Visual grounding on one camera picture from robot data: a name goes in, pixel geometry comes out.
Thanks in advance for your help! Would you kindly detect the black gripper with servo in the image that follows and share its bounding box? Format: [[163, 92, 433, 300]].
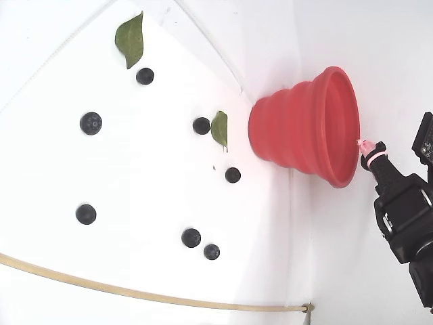
[[356, 138, 433, 265]]

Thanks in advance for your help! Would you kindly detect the dark blueberry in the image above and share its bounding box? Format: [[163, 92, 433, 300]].
[[135, 67, 156, 86], [225, 167, 242, 184], [203, 244, 221, 261], [181, 227, 202, 248], [79, 111, 103, 136], [192, 116, 211, 136], [75, 203, 97, 225]]

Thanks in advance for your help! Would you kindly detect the red collapsible silicone cup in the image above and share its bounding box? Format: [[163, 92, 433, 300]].
[[248, 66, 361, 190]]

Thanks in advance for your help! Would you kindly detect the small green leaf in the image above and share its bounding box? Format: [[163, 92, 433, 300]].
[[210, 110, 229, 153]]

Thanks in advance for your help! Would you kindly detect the white paper sheet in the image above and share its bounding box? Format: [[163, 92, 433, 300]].
[[0, 0, 294, 325]]

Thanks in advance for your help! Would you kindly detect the large green leaf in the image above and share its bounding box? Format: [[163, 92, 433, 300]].
[[114, 10, 145, 70]]

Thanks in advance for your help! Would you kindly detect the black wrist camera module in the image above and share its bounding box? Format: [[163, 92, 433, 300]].
[[411, 111, 433, 177]]

